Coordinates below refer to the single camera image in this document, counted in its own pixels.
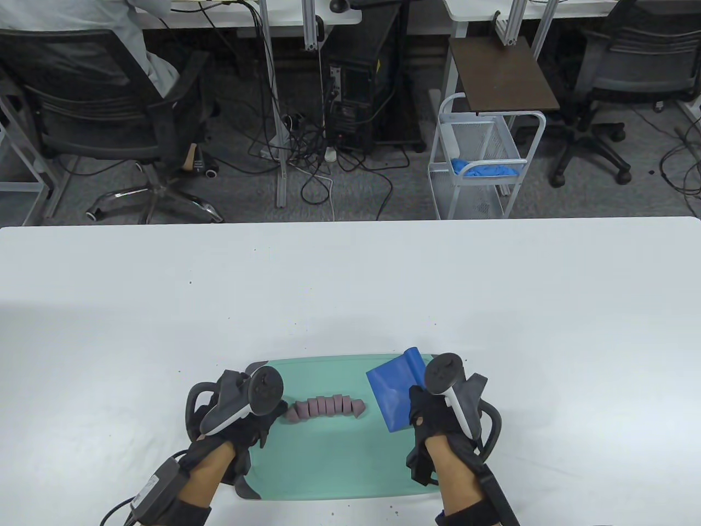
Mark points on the person's right hand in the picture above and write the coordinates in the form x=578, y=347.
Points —
x=432, y=422

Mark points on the person's left hand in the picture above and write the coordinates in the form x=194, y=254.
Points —
x=241, y=433

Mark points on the blue plastic scraper cutter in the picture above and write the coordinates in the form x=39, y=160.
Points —
x=394, y=389

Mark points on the mauve plasticine roll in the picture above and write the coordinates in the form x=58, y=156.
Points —
x=323, y=408

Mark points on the person's right forearm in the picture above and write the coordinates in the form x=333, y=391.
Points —
x=460, y=487

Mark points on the person's left forearm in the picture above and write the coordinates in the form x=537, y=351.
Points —
x=205, y=476

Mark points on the grey left hand controller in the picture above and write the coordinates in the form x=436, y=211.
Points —
x=230, y=405

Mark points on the grey hand controller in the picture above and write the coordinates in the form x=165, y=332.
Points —
x=230, y=405
x=465, y=400

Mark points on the grey right hand controller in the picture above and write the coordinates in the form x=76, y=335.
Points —
x=465, y=400

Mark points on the green grey cutting board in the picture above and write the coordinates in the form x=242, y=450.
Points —
x=328, y=460

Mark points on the black left wrist sensor box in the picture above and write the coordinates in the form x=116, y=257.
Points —
x=159, y=487

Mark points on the blue cloth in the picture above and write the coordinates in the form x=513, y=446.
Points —
x=484, y=170

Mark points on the white power strip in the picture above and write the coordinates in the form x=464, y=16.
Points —
x=330, y=154

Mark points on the black computer tower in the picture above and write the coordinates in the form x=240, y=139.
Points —
x=356, y=82

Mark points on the dark brown board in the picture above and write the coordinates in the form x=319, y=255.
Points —
x=504, y=76

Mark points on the black mesh office chair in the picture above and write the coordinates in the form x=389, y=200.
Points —
x=82, y=109

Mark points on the grey mesh office chair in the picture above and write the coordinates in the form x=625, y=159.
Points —
x=630, y=66

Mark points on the white desk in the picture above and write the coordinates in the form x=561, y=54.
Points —
x=285, y=16
x=476, y=8

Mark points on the black computer mouse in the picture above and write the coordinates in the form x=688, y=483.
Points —
x=339, y=4

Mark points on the white metal frame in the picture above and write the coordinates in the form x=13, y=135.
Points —
x=27, y=186

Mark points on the aluminium profile post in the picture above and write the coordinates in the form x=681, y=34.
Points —
x=312, y=27
x=510, y=24
x=545, y=27

